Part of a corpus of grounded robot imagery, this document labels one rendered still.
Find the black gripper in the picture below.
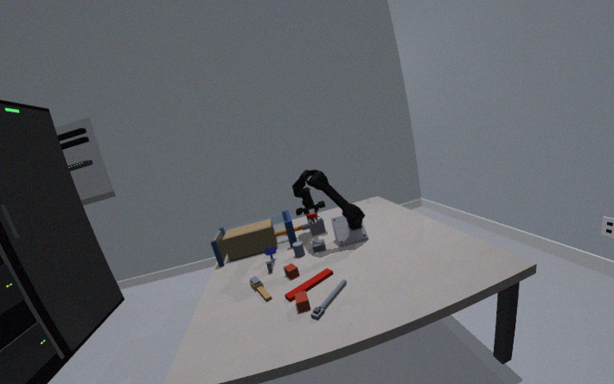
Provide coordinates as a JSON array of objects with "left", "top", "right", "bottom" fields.
[{"left": 296, "top": 197, "right": 325, "bottom": 215}]

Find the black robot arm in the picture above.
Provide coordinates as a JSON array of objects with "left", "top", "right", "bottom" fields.
[{"left": 292, "top": 170, "right": 365, "bottom": 231}]

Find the red flat bar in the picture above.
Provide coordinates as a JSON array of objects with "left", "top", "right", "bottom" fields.
[{"left": 285, "top": 268, "right": 333, "bottom": 301}]

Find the grey cylinder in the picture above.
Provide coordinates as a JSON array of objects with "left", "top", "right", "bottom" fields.
[{"left": 292, "top": 242, "right": 305, "bottom": 258}]

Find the reddish-brown block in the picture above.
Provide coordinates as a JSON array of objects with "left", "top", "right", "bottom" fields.
[
  {"left": 284, "top": 264, "right": 299, "bottom": 280},
  {"left": 294, "top": 291, "right": 311, "bottom": 314}
]

